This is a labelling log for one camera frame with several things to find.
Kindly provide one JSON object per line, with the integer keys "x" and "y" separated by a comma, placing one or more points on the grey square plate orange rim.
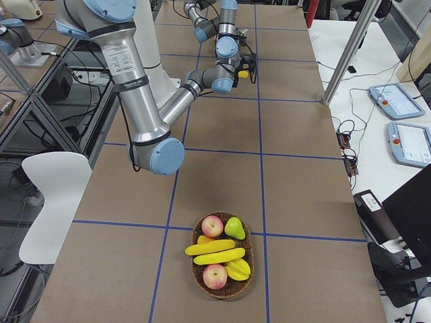
{"x": 241, "y": 32}

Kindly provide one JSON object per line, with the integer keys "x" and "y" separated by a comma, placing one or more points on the near blue teach pendant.
{"x": 409, "y": 144}

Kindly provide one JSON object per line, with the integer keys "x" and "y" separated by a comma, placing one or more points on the yellow star fruit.
{"x": 238, "y": 269}

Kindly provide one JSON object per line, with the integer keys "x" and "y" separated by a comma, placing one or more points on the blue teach pendant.
{"x": 395, "y": 102}
{"x": 409, "y": 144}

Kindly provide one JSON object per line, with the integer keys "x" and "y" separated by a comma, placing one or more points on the white chair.
{"x": 61, "y": 177}

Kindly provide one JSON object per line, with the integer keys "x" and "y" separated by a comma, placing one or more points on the red apple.
{"x": 215, "y": 276}
{"x": 212, "y": 226}

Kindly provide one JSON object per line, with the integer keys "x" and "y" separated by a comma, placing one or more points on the near red apple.
{"x": 215, "y": 276}

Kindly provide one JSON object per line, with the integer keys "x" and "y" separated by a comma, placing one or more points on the aluminium frame post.
{"x": 350, "y": 49}

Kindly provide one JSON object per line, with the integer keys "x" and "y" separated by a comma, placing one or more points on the small black box device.
{"x": 351, "y": 69}

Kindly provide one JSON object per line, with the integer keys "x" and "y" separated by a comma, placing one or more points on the red cylinder object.
{"x": 311, "y": 12}

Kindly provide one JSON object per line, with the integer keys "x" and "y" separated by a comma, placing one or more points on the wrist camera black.
{"x": 248, "y": 62}

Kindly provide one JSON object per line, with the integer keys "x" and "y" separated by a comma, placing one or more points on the woven brown fruit basket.
{"x": 232, "y": 288}

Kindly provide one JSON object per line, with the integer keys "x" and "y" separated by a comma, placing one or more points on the black monitor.
{"x": 408, "y": 209}

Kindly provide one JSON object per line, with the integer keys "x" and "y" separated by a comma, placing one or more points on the far blue teach pendant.
{"x": 395, "y": 102}

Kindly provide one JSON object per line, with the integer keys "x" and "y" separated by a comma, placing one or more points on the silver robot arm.
{"x": 125, "y": 33}
{"x": 210, "y": 20}

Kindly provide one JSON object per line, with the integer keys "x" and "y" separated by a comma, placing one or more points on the green pear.
{"x": 234, "y": 228}

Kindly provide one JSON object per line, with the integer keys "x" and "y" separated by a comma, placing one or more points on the far red apple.
{"x": 212, "y": 226}

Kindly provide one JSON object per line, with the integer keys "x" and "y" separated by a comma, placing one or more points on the orange circuit board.
{"x": 344, "y": 139}

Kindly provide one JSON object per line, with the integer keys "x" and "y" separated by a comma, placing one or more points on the white central column base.
{"x": 162, "y": 86}

